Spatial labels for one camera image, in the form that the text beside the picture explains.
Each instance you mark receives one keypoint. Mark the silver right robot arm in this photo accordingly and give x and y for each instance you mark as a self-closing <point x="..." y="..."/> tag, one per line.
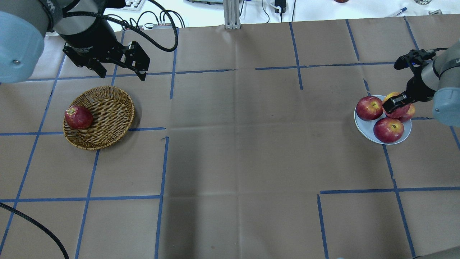
<point x="436" y="78"/>

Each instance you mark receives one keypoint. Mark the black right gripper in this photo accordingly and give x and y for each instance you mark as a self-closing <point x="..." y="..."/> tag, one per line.
<point x="418" y="89"/>

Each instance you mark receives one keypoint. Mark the small metal clip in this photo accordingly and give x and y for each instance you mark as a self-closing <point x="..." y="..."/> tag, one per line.
<point x="435" y="12"/>

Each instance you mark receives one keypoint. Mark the red yellow carried apple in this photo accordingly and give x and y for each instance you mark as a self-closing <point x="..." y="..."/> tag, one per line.
<point x="398" y="112"/>

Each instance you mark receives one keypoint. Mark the red apple plate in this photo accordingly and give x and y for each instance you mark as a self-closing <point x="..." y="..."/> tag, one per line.
<point x="408" y="115"/>
<point x="369" y="108"/>
<point x="388" y="130"/>

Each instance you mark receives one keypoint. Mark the black power adapter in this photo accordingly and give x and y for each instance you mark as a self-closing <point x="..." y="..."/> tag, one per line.
<point x="280" y="6"/>

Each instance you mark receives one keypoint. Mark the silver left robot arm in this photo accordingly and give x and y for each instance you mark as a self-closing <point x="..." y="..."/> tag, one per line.
<point x="24" y="24"/>

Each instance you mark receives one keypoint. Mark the red apple plate left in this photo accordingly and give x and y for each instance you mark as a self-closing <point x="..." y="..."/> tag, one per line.
<point x="369" y="108"/>

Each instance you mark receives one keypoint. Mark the dark red apple in basket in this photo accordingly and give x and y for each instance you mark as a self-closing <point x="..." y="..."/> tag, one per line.
<point x="78" y="117"/>

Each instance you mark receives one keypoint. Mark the blue white pen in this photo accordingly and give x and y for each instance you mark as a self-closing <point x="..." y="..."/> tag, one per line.
<point x="398" y="12"/>

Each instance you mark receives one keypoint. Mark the wicker basket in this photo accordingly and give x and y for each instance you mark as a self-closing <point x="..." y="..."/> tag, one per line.
<point x="113" y="114"/>

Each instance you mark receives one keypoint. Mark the red apple plate back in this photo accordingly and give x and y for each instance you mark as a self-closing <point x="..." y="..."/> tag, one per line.
<point x="408" y="115"/>

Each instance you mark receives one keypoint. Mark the red apple plate front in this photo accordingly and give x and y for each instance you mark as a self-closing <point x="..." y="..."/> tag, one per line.
<point x="388" y="130"/>

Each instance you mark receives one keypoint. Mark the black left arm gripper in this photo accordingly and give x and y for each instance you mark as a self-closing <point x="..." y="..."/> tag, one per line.
<point x="90" y="40"/>

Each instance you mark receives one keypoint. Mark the aluminium frame post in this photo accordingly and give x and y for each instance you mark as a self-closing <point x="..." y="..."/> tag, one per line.
<point x="231" y="14"/>

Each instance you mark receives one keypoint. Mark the light blue plate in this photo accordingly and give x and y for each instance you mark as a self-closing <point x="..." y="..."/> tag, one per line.
<point x="366" y="127"/>

